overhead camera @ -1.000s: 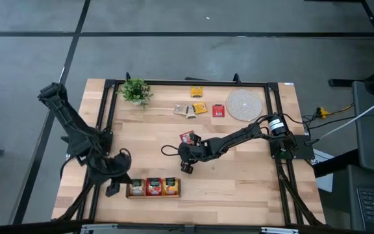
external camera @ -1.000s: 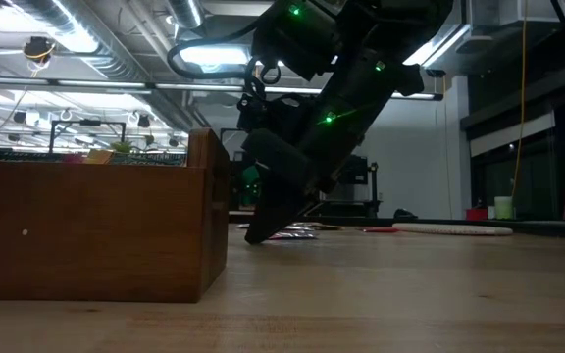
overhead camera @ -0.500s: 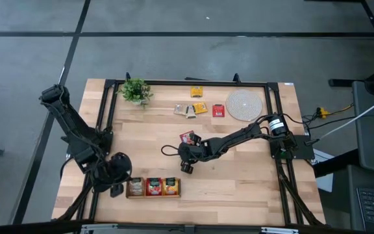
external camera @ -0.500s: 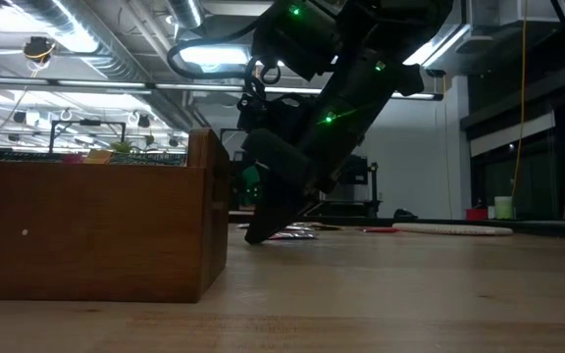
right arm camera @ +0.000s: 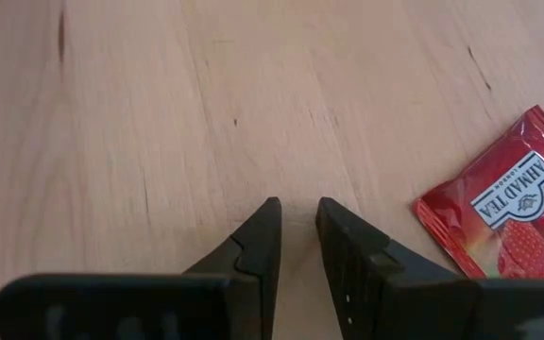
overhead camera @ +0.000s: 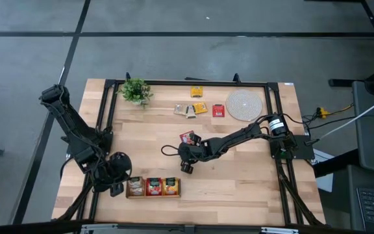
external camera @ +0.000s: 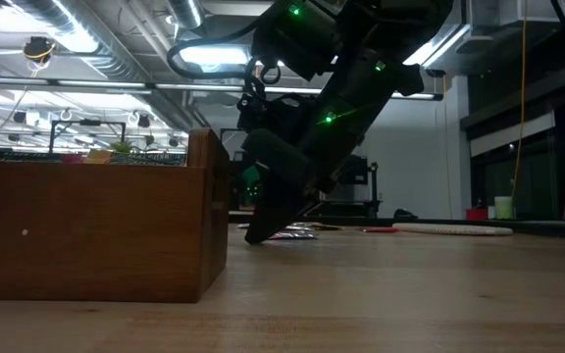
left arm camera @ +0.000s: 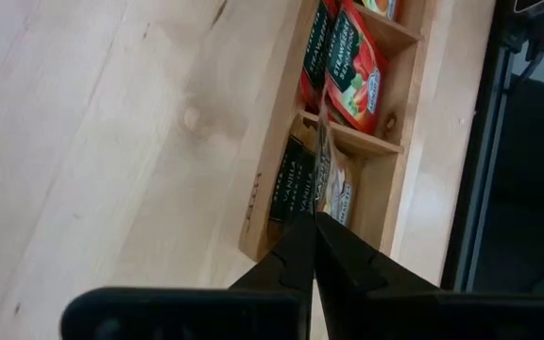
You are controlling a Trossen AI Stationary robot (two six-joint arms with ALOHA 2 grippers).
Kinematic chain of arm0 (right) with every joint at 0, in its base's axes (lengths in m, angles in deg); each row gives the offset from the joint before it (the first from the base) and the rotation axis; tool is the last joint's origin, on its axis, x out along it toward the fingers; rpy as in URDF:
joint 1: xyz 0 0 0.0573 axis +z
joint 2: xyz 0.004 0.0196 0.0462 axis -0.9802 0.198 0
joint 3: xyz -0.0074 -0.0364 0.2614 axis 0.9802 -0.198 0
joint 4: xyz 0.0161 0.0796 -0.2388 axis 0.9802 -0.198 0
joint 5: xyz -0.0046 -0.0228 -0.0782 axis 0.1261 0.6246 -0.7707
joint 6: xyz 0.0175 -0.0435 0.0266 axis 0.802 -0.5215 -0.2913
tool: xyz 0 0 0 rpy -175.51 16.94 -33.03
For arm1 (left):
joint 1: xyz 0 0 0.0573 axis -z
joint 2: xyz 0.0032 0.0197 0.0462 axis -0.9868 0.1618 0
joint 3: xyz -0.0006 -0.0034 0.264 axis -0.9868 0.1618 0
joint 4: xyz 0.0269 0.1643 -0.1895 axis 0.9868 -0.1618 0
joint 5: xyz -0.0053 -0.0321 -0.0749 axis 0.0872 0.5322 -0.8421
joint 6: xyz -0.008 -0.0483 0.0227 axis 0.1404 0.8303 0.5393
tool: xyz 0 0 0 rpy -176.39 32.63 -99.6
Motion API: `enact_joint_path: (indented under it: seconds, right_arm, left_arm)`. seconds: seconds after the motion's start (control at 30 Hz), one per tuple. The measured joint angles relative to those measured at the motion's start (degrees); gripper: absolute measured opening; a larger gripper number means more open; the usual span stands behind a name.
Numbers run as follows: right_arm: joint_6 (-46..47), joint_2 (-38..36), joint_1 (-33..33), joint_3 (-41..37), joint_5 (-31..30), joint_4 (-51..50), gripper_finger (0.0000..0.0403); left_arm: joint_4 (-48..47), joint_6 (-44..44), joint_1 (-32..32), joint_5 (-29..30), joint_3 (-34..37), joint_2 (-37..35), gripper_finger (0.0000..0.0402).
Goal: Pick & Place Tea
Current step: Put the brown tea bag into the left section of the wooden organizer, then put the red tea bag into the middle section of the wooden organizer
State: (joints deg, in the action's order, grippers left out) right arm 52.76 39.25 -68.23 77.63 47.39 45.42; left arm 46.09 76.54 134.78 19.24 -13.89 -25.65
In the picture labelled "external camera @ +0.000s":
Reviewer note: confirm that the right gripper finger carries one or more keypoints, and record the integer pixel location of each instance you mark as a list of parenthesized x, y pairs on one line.
[(302, 203), (270, 211)]

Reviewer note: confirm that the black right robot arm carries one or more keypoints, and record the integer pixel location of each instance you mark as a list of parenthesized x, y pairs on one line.
[(400, 39)]

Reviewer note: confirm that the wooden tea organizer box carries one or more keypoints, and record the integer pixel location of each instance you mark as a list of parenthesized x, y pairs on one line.
[(91, 230)]

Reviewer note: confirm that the black low table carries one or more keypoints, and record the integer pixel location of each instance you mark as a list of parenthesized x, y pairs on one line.
[(351, 208)]

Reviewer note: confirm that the black monitor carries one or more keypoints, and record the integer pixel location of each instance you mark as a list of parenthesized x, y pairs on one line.
[(356, 169)]

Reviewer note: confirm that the long ceiling light bar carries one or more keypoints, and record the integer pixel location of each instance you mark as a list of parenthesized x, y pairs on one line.
[(199, 86)]

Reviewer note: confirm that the round woven white mat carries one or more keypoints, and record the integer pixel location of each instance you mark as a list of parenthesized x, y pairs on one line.
[(451, 229)]

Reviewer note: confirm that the red container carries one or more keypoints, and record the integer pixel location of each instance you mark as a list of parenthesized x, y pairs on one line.
[(476, 214)]

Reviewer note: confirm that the pale green cup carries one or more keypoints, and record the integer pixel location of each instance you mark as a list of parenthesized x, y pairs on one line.
[(503, 208)]

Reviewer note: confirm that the black camera stand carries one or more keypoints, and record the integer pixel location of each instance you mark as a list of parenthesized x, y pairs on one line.
[(374, 181)]

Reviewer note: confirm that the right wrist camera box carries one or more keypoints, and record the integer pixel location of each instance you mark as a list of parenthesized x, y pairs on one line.
[(302, 34)]

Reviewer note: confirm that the silver round air duct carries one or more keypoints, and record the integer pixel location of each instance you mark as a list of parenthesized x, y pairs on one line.
[(187, 12)]

